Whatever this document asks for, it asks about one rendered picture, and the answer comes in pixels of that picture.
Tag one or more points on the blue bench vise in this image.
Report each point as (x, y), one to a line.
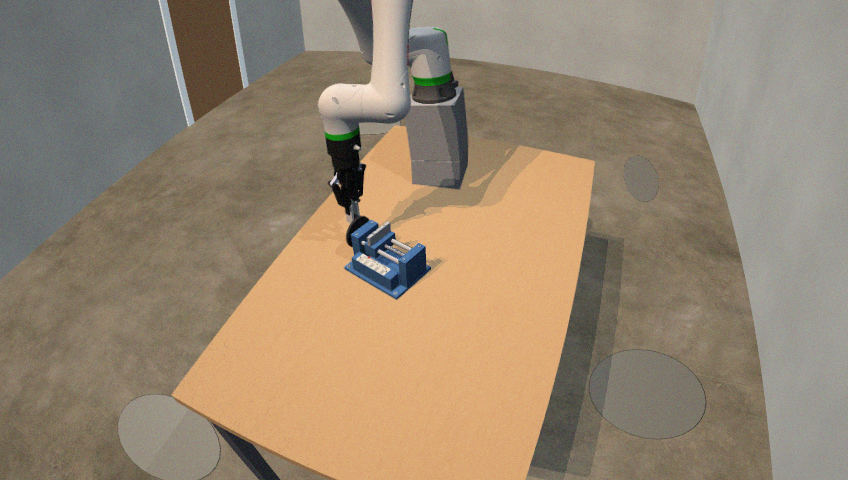
(378, 271)

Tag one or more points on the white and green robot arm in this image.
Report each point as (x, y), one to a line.
(386, 99)

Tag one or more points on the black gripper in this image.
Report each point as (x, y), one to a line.
(345, 171)

